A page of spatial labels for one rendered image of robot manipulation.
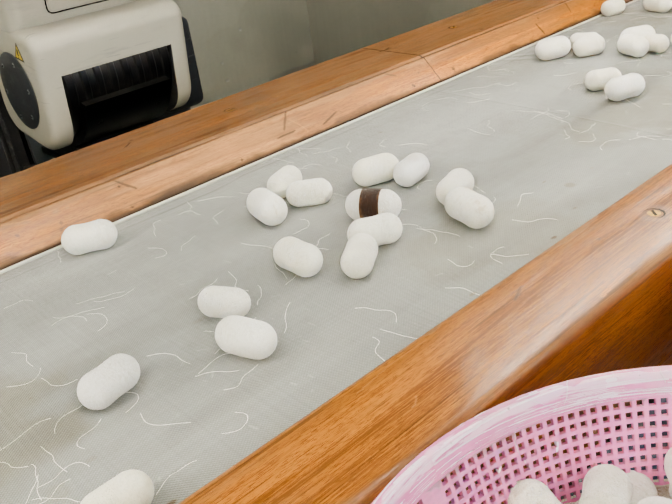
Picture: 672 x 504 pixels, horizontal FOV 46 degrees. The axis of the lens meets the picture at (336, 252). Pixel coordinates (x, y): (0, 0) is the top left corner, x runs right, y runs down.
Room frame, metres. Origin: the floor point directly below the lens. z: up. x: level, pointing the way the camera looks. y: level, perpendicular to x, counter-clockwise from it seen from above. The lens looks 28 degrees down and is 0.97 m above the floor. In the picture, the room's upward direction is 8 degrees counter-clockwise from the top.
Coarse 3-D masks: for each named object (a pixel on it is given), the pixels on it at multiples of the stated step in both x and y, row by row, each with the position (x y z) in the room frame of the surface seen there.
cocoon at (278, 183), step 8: (288, 168) 0.55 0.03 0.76; (296, 168) 0.55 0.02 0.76; (272, 176) 0.54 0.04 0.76; (280, 176) 0.53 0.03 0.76; (288, 176) 0.54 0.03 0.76; (296, 176) 0.54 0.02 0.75; (272, 184) 0.53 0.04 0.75; (280, 184) 0.53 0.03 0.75; (288, 184) 0.53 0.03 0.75; (280, 192) 0.53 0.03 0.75
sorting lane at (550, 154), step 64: (640, 0) 1.00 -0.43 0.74; (512, 64) 0.80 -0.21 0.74; (576, 64) 0.77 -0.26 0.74; (640, 64) 0.74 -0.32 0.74; (384, 128) 0.66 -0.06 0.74; (448, 128) 0.63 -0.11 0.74; (512, 128) 0.61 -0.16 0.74; (576, 128) 0.59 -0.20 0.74; (640, 128) 0.57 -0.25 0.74; (192, 192) 0.57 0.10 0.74; (512, 192) 0.49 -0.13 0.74; (576, 192) 0.48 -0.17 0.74; (64, 256) 0.49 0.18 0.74; (128, 256) 0.47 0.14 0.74; (192, 256) 0.46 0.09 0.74; (256, 256) 0.45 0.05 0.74; (384, 256) 0.42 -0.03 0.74; (448, 256) 0.41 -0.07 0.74; (512, 256) 0.40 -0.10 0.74; (0, 320) 0.41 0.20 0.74; (64, 320) 0.40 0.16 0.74; (128, 320) 0.39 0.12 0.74; (192, 320) 0.38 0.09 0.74; (320, 320) 0.36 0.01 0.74; (384, 320) 0.35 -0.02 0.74; (0, 384) 0.34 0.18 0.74; (64, 384) 0.34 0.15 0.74; (192, 384) 0.32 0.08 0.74; (256, 384) 0.31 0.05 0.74; (320, 384) 0.31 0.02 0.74; (0, 448) 0.29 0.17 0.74; (64, 448) 0.29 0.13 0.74; (128, 448) 0.28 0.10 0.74; (192, 448) 0.27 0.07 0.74; (256, 448) 0.27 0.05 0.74
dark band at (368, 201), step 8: (368, 192) 0.47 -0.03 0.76; (376, 192) 0.47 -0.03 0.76; (360, 200) 0.47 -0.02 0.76; (368, 200) 0.47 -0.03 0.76; (376, 200) 0.47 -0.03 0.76; (360, 208) 0.47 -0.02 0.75; (368, 208) 0.47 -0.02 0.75; (376, 208) 0.47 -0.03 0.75; (360, 216) 0.47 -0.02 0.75; (368, 216) 0.47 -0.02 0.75
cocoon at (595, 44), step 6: (588, 36) 0.79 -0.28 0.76; (594, 36) 0.79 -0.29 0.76; (600, 36) 0.79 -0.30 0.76; (576, 42) 0.79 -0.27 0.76; (582, 42) 0.78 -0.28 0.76; (588, 42) 0.78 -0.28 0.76; (594, 42) 0.78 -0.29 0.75; (600, 42) 0.78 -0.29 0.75; (576, 48) 0.78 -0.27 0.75; (582, 48) 0.78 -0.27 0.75; (588, 48) 0.78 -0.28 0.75; (594, 48) 0.78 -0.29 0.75; (600, 48) 0.78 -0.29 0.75; (576, 54) 0.79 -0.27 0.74; (582, 54) 0.78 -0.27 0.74; (588, 54) 0.78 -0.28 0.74; (594, 54) 0.79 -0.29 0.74
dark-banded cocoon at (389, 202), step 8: (352, 192) 0.48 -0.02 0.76; (360, 192) 0.48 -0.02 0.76; (384, 192) 0.47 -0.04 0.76; (392, 192) 0.47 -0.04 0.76; (352, 200) 0.47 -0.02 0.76; (384, 200) 0.47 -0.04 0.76; (392, 200) 0.47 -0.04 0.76; (400, 200) 0.47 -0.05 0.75; (352, 208) 0.47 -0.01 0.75; (384, 208) 0.46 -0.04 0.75; (392, 208) 0.46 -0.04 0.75; (400, 208) 0.47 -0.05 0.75; (352, 216) 0.47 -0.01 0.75
